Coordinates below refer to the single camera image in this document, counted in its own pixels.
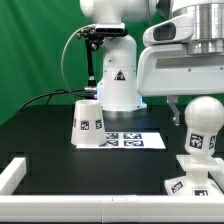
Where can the white marker sheet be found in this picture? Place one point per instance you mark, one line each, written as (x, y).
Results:
(134, 140)

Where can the white front fence rail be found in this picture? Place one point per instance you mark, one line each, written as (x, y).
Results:
(105, 209)

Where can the white lamp base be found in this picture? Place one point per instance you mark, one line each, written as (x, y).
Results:
(195, 182)

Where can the black camera on stand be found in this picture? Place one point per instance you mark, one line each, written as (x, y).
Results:
(102, 30)

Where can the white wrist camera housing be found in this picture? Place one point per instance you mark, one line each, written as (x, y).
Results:
(177, 29)

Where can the white fence rail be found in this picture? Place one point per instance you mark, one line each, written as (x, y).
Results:
(12, 176)
(105, 209)

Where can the white left fence rail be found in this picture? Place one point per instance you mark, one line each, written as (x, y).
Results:
(12, 176)

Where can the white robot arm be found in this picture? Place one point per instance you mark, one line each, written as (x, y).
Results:
(117, 90)

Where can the black camera stand pole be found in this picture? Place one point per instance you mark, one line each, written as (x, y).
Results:
(91, 88)

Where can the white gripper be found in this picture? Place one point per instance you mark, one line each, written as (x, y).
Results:
(167, 70)

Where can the white lamp shade cone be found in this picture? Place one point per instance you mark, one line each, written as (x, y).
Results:
(88, 125)

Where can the white lamp bulb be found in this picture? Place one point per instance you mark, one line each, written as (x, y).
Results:
(204, 117)

